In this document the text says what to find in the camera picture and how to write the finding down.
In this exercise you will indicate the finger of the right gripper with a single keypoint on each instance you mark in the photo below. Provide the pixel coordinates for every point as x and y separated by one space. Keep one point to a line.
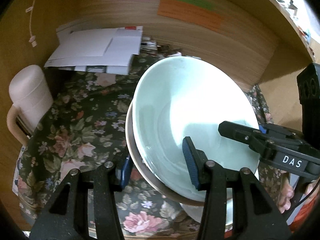
262 129

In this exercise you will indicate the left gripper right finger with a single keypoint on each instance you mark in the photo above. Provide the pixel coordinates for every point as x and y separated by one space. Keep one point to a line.
195 160

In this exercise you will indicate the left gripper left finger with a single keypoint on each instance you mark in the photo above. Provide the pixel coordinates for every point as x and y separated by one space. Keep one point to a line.
126 172

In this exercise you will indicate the mint green plate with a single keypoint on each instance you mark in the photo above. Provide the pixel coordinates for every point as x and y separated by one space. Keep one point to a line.
215 180

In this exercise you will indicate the mint green bowl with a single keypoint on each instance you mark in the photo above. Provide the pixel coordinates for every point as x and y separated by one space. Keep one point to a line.
181 97

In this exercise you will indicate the right hand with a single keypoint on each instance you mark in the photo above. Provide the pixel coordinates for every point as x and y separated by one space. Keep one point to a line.
287 192

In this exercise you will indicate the floral tablecloth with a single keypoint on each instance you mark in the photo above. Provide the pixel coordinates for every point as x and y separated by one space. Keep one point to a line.
86 126

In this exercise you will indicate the wooden shelf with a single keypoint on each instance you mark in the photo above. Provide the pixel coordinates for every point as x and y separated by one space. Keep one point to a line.
291 20

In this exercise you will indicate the small white box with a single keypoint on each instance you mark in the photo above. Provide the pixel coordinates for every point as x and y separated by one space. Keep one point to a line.
174 54

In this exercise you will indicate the white paper stack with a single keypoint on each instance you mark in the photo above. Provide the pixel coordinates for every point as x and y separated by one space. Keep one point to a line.
108 50

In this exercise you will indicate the pink mug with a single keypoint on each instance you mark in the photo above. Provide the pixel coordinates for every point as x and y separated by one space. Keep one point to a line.
31 99

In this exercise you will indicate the orange sticky note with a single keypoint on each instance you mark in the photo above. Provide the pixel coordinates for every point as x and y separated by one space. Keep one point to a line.
190 13

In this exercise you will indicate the green sticky note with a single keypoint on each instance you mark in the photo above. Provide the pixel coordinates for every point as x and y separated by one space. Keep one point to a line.
191 0

